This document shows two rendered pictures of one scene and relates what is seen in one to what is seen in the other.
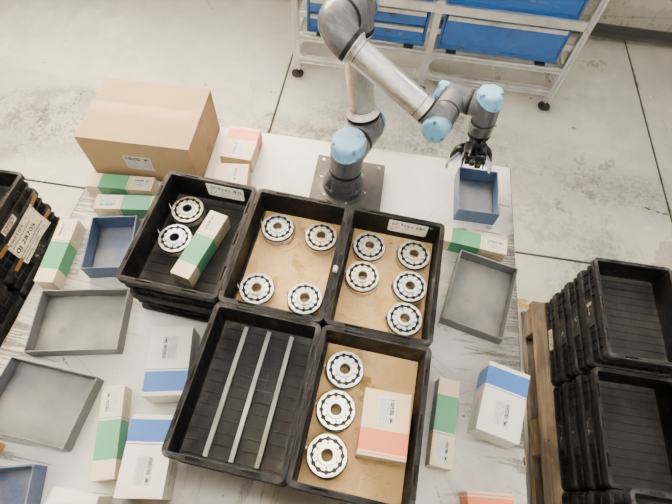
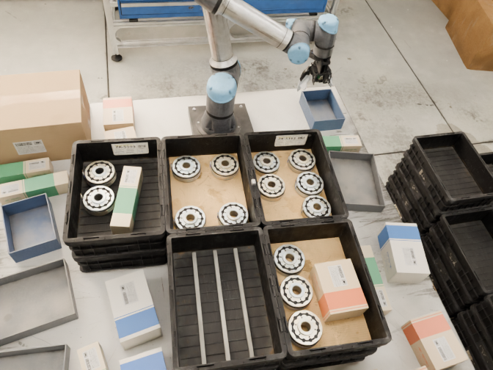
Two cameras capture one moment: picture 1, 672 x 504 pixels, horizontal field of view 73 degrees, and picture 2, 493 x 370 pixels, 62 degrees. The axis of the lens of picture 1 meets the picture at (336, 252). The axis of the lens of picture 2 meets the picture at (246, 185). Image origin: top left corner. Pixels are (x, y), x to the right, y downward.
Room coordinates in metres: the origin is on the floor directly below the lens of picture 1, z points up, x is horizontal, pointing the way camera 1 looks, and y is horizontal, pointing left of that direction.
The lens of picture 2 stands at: (-0.15, 0.37, 2.06)
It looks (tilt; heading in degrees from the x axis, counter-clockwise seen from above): 54 degrees down; 335
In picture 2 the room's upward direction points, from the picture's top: 10 degrees clockwise
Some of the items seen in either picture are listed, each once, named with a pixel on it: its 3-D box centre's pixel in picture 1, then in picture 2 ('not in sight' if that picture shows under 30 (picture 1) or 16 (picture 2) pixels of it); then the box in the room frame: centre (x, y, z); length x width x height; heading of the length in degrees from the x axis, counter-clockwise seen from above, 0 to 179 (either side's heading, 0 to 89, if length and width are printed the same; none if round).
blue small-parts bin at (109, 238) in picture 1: (113, 246); (31, 227); (0.72, 0.75, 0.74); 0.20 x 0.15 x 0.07; 8
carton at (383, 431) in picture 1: (383, 426); (337, 289); (0.19, -0.16, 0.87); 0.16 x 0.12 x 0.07; 175
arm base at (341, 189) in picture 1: (344, 176); (218, 116); (1.05, -0.01, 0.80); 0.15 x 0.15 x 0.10
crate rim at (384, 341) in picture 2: (363, 411); (322, 281); (0.22, -0.10, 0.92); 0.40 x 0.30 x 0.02; 172
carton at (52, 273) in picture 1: (61, 253); not in sight; (0.68, 0.92, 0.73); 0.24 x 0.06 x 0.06; 0
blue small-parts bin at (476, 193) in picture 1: (475, 195); (321, 109); (1.06, -0.51, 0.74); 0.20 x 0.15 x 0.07; 176
